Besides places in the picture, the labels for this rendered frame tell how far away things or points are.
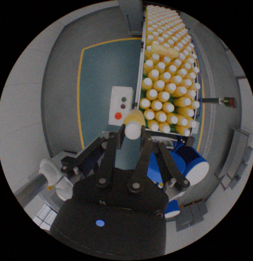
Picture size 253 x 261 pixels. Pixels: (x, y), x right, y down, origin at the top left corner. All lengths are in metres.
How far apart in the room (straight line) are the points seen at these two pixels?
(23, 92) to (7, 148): 1.43
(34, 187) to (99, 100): 1.59
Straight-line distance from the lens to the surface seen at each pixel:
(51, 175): 0.75
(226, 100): 0.65
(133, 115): 0.25
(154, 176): 0.47
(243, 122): 3.59
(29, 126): 2.84
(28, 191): 0.65
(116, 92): 0.48
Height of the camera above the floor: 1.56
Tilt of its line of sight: 73 degrees down
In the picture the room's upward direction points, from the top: 151 degrees counter-clockwise
